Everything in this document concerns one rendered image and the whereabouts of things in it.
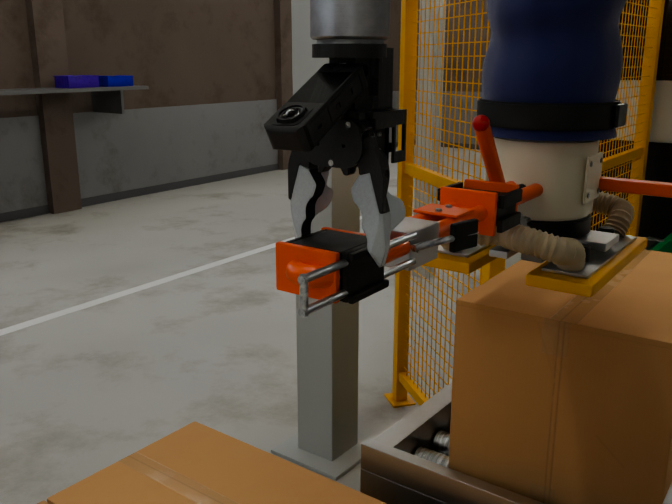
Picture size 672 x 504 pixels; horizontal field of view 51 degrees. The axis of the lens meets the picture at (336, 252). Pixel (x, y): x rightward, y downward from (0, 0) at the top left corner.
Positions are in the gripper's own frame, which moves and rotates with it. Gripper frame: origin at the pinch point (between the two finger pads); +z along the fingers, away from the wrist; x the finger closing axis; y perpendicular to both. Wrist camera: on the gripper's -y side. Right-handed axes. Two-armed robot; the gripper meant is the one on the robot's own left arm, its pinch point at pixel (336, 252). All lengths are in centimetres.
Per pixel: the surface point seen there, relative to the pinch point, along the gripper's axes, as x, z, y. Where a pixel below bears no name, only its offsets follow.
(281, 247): 3.8, -0.7, -3.9
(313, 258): -0.2, -0.2, -3.9
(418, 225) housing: -1.4, -0.3, 14.0
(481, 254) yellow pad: 6, 12, 49
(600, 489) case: -13, 56, 62
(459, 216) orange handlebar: -2.3, 0.1, 22.5
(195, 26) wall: 568, -51, 513
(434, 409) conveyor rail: 30, 61, 81
